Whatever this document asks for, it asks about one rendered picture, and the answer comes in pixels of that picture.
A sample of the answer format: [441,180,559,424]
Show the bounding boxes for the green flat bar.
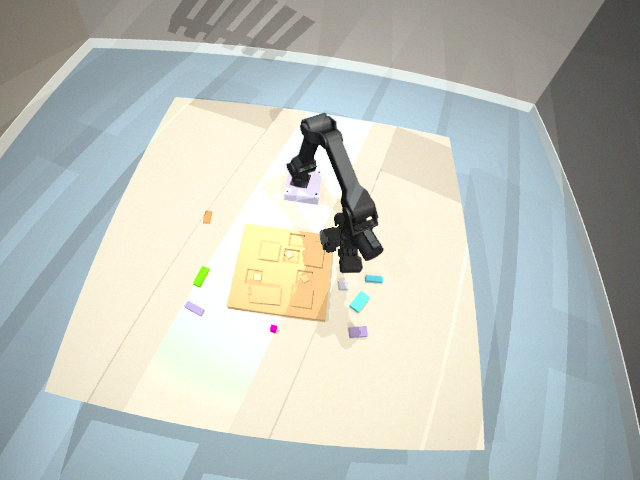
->
[193,266,210,287]

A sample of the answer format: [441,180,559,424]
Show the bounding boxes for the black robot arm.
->
[286,113,384,261]

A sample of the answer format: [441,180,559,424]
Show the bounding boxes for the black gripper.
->
[334,213,363,274]

